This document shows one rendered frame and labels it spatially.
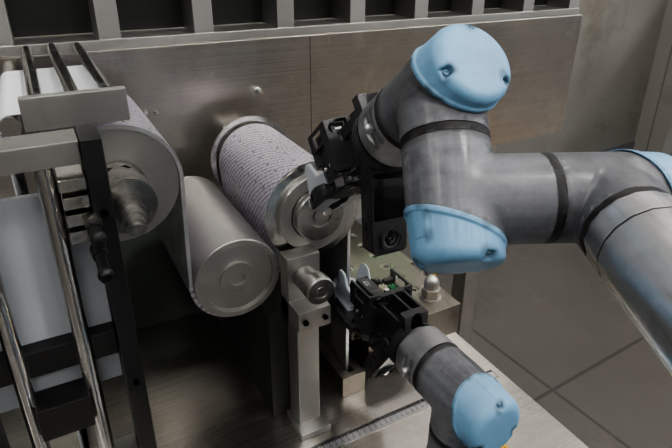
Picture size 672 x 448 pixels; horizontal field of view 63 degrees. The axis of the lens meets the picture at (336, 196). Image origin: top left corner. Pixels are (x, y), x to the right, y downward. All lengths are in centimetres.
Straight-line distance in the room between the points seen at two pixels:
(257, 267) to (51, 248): 31
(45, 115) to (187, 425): 55
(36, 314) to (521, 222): 46
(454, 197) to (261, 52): 68
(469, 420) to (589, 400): 183
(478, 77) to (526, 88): 101
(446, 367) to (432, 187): 31
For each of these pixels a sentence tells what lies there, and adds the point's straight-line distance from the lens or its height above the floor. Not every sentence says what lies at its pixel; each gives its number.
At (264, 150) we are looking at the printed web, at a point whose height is 131.
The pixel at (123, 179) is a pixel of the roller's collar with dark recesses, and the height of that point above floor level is 137.
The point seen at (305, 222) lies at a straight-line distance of 76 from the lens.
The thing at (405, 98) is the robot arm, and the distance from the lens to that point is 47.
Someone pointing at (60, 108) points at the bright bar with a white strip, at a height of 144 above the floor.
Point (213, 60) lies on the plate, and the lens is 102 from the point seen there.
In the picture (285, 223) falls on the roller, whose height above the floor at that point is 125.
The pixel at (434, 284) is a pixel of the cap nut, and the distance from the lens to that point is 97.
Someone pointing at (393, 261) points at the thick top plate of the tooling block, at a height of 103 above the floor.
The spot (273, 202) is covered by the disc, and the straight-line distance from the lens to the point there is 75.
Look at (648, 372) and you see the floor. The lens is 271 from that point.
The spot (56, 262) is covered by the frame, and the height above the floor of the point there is 132.
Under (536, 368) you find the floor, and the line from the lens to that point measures 254.
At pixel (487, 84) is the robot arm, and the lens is 45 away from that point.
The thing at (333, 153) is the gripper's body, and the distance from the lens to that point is 61.
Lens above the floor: 159
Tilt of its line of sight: 24 degrees down
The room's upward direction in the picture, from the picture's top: straight up
